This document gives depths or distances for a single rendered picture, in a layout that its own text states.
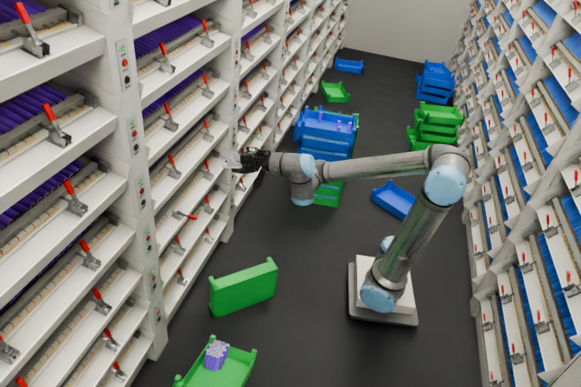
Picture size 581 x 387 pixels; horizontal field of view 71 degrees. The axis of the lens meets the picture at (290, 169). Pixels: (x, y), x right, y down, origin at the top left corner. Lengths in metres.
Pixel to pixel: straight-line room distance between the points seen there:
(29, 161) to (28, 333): 0.41
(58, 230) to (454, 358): 1.67
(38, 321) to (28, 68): 0.59
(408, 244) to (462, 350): 0.75
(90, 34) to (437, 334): 1.83
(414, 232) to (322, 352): 0.72
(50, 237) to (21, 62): 0.39
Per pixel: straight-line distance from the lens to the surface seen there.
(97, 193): 1.14
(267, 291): 1.98
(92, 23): 1.00
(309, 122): 2.40
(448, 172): 1.33
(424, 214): 1.43
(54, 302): 1.17
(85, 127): 1.03
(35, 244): 1.04
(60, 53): 0.91
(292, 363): 1.87
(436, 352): 2.07
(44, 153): 0.96
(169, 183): 1.45
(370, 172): 1.58
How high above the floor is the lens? 1.63
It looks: 35 degrees down
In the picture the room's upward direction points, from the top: 8 degrees clockwise
